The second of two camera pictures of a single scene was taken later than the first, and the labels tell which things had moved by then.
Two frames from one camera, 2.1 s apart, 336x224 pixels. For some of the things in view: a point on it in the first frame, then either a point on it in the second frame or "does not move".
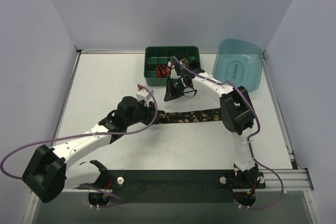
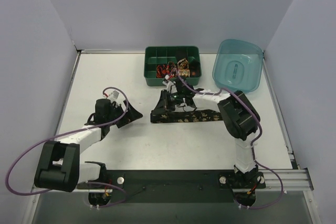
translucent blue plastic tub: [239, 61] does not move
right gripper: [172, 86] → [167, 100]
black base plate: [172, 186] does not move
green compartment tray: [156, 55] does not move
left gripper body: [153, 113] → [123, 116]
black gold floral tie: [169, 117] does not move
